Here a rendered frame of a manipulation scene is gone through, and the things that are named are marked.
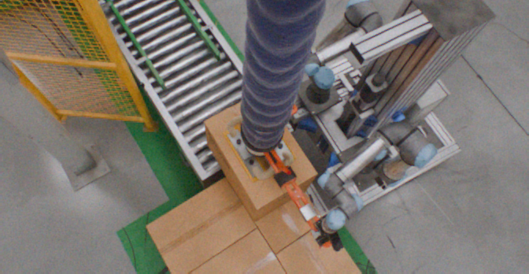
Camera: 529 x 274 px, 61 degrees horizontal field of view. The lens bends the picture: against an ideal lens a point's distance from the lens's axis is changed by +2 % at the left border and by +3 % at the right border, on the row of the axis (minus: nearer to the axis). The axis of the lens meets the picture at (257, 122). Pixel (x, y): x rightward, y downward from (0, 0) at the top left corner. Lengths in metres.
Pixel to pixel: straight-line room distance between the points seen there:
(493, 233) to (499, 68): 1.50
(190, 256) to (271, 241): 0.51
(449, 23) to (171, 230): 2.01
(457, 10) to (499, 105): 2.53
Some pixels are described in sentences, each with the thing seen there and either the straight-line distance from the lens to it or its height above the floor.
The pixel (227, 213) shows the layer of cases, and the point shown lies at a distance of 2.94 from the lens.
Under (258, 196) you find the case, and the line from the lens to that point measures 2.42.
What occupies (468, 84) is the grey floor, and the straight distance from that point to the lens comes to 4.38.
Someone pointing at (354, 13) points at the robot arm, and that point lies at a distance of 2.40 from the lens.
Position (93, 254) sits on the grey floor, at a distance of 3.61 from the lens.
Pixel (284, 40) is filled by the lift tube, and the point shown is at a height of 2.34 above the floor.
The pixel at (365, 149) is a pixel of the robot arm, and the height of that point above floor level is 1.60.
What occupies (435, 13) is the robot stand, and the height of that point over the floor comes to 2.03.
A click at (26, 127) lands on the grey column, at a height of 1.00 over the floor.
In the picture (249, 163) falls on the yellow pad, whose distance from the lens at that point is 2.44.
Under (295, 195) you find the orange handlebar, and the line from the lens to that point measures 2.30.
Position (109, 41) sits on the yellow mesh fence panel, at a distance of 2.60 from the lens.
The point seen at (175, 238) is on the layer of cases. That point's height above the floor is 0.54.
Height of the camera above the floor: 3.44
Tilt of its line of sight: 68 degrees down
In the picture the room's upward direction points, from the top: 7 degrees clockwise
